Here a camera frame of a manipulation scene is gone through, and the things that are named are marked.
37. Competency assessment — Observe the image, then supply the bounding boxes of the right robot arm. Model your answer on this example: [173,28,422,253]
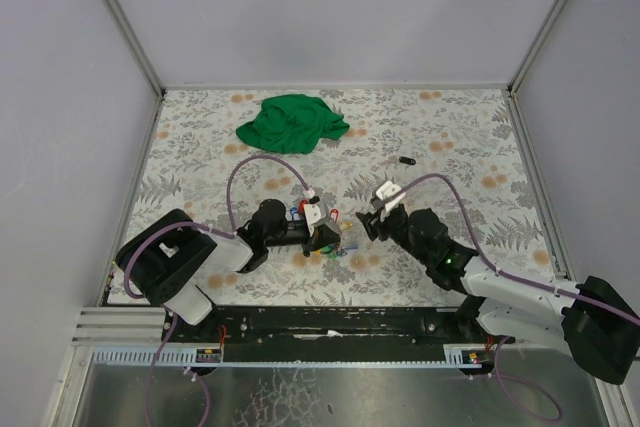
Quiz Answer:
[357,205,639,385]

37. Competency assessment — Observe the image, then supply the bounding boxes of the black key fob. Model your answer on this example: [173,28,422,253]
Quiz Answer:
[399,156,416,166]

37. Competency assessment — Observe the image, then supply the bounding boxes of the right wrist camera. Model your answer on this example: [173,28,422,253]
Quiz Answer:
[371,180,406,220]

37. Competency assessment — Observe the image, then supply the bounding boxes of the green crumpled cloth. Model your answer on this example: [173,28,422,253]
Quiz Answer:
[236,94,350,154]

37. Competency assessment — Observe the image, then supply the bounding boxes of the purple cable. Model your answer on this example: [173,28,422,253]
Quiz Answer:
[384,173,640,421]
[122,155,316,427]

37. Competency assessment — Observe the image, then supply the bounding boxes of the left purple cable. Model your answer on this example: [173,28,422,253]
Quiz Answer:
[122,155,316,427]

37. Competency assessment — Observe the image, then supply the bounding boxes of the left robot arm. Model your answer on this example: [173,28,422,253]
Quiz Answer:
[115,197,342,326]

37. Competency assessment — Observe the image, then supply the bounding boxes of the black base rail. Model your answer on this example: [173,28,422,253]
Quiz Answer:
[169,305,499,364]

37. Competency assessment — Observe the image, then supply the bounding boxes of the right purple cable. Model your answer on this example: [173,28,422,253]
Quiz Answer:
[384,173,640,421]

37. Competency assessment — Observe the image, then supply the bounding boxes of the floral table mat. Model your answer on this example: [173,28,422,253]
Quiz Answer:
[124,88,565,307]

